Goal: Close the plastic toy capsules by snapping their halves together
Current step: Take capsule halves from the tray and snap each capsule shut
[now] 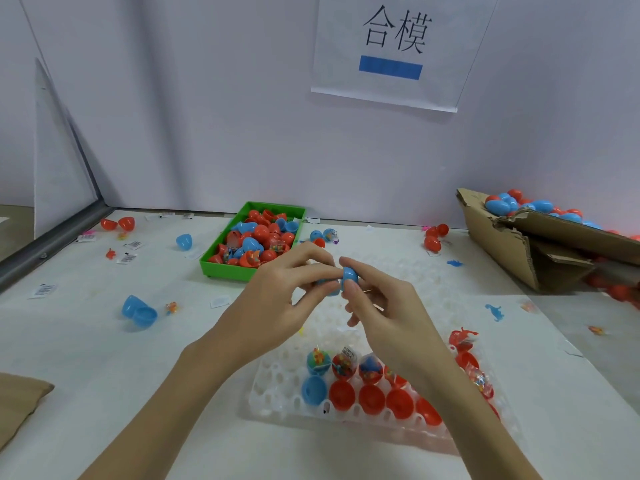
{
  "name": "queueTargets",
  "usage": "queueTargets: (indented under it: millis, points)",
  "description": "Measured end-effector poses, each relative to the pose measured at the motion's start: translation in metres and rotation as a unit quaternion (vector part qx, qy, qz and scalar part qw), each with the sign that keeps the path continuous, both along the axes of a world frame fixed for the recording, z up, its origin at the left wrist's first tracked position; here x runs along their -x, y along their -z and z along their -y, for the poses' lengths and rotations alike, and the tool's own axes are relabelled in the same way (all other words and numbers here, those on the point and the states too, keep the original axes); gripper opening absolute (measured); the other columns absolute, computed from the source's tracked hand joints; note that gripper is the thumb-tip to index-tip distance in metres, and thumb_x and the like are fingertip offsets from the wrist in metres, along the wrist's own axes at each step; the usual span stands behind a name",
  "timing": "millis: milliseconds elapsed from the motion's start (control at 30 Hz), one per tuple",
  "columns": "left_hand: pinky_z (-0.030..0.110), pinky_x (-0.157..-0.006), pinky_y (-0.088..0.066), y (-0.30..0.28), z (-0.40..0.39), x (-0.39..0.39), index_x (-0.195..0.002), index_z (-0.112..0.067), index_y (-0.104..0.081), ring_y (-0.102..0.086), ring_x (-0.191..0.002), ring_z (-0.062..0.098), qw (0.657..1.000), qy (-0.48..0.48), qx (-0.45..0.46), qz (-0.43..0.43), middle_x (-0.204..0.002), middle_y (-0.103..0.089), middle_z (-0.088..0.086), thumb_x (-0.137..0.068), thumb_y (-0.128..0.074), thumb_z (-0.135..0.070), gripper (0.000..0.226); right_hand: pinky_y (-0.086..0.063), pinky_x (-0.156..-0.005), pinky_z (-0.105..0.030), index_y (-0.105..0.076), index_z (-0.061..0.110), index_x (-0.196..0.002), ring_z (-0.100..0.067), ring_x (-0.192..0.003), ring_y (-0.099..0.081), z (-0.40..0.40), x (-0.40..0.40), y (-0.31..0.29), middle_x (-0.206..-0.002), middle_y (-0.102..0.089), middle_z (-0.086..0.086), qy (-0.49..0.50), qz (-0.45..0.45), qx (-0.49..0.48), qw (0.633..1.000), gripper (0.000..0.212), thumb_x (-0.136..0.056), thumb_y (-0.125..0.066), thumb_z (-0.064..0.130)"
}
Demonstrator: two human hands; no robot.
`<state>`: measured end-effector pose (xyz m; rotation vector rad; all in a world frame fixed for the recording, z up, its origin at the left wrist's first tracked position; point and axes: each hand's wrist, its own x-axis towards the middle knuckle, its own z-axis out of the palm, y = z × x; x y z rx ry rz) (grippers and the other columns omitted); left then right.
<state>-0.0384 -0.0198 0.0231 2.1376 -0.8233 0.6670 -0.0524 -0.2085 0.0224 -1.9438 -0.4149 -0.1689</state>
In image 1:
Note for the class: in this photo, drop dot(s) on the person's left hand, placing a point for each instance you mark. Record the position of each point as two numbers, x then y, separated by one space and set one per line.
260 315

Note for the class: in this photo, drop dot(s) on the person's right hand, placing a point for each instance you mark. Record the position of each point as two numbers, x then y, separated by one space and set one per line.
405 325

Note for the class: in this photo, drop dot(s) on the small capsule cluster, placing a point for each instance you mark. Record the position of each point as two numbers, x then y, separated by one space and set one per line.
322 236

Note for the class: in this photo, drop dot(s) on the single blue egg half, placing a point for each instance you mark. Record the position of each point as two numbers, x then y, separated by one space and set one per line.
184 241

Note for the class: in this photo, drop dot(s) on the cardboard box of capsules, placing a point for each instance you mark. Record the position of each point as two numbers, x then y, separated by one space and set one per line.
500 240

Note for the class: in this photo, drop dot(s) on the pile of finished eggs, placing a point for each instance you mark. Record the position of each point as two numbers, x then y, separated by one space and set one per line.
560 210

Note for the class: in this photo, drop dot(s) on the person's left forearm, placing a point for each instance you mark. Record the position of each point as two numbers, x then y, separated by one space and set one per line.
150 420

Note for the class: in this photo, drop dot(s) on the green plastic tray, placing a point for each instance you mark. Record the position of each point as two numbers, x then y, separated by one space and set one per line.
206 272

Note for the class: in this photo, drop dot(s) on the clear plastic egg tray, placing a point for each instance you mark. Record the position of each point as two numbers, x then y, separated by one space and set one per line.
275 390

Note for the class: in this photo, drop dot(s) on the small orange toy piece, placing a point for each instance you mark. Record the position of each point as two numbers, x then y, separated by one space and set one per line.
172 308
597 330

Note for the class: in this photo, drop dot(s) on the small blue toy piece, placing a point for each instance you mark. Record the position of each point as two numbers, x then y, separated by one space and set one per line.
494 312

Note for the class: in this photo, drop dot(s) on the clear triangular panel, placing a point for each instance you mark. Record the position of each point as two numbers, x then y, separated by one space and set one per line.
62 165

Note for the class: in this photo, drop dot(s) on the flat brown cardboard sheet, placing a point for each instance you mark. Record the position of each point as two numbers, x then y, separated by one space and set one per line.
20 405

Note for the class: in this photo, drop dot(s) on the white paper sign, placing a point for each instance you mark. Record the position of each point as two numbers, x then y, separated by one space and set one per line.
455 55

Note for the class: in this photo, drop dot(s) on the grey metal rail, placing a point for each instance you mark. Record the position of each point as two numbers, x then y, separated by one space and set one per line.
50 250

